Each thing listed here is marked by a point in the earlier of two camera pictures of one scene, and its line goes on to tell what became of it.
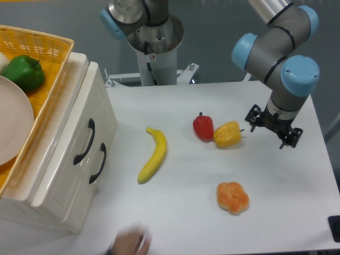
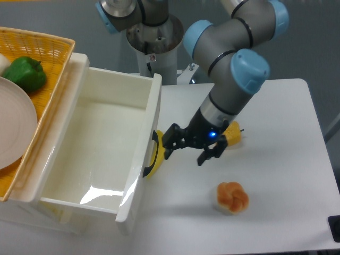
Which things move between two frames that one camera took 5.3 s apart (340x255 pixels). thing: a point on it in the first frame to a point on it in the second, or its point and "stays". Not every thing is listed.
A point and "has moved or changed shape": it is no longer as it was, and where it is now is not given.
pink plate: x=17 y=120 stays
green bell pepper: x=27 y=72 stays
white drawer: x=45 y=176 has moved or changed shape
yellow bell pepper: x=227 y=135 stays
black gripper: x=272 y=121 to x=200 y=131
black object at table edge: x=334 y=222 stays
